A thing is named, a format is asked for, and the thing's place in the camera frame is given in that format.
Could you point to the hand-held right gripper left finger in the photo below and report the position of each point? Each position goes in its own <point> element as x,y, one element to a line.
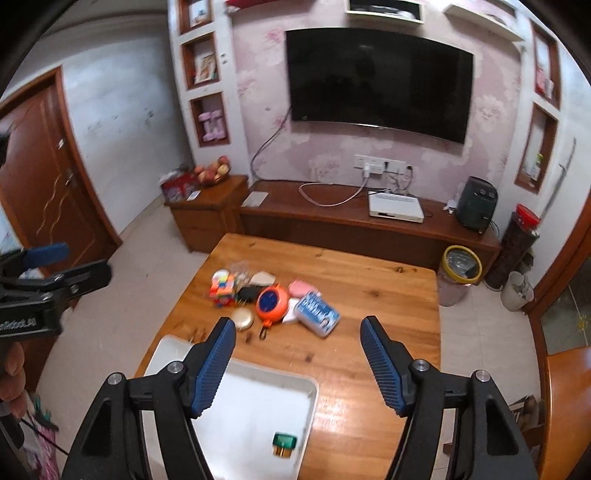
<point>214,364</point>

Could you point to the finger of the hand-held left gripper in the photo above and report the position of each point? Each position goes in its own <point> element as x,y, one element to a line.
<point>46,253</point>
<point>87,274</point>

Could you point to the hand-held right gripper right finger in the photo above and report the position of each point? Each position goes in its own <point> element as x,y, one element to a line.
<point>383,364</point>

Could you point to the white plastic tray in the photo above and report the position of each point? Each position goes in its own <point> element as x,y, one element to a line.
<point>249,406</point>

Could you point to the white angular box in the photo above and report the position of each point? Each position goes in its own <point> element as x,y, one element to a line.
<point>263,279</point>

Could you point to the pink oval case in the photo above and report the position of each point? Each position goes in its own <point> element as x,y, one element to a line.
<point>302,288</point>

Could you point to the person's left hand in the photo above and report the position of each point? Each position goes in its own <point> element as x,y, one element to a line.
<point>11,364</point>

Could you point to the white round lid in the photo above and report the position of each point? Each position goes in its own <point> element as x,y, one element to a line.
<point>242,318</point>

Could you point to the brown wooden door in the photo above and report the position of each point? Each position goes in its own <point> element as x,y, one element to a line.
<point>46,184</point>

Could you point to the colourful puzzle cube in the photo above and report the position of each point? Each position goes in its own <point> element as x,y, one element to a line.
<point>222,288</point>

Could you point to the black rectangular case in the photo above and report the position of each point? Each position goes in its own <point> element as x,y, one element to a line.
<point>249,294</point>

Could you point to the blue and white packet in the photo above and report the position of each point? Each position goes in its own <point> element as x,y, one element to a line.
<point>318,314</point>

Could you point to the orange round tape measure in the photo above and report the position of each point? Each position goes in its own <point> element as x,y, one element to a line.
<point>272,302</point>

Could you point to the white flat card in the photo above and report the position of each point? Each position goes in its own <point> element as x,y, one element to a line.
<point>292,316</point>

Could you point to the clear plastic bag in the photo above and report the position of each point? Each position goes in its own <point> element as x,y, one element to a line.
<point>240,270</point>

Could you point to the small green box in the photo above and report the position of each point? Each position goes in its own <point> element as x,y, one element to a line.
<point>284,445</point>

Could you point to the yellow-rimmed jar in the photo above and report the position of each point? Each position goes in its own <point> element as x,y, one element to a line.
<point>457,277</point>

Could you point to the pink printed cloth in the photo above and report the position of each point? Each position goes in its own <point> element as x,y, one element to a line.
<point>41,443</point>

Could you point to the red printed box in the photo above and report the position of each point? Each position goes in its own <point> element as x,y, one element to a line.
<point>178,187</point>

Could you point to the small wooden side cabinet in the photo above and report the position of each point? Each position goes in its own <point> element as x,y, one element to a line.
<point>207,217</point>

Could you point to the long wooden television cabinet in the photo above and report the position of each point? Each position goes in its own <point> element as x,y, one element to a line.
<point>346,230</point>

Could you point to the white bucket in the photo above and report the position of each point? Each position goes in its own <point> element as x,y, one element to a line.
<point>517,293</point>

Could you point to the white set-top box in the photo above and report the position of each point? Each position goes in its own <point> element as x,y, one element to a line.
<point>395,207</point>

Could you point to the basket of apples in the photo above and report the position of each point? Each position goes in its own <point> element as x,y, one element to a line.
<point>212,171</point>

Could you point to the white flat box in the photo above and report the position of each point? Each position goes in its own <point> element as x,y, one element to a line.
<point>255,199</point>

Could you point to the black air fryer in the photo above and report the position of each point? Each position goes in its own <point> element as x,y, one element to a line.
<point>478,205</point>

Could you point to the wooden chair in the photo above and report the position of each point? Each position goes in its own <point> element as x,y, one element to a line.
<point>568,415</point>

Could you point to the pink baby boots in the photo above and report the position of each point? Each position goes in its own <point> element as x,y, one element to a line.
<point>212,127</point>

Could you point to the framed pictures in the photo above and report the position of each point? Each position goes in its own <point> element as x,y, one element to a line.
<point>205,68</point>

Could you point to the white wall socket strip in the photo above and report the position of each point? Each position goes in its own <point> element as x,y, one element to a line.
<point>376,165</point>

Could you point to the wall-mounted black television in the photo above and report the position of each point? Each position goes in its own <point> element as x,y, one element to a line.
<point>378,83</point>

